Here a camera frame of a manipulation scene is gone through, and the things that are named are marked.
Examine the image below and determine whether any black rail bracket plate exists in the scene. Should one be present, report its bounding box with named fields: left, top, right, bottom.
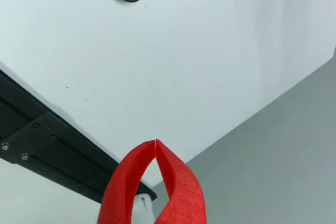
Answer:
left=0, top=111, right=70, bottom=167

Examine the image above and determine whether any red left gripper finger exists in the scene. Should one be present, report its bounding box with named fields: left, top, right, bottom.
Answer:
left=97, top=139, right=156, bottom=224
left=154, top=138, right=207, bottom=224

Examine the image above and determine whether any black aluminium rail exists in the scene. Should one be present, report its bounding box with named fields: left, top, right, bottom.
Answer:
left=0, top=69, right=158, bottom=205

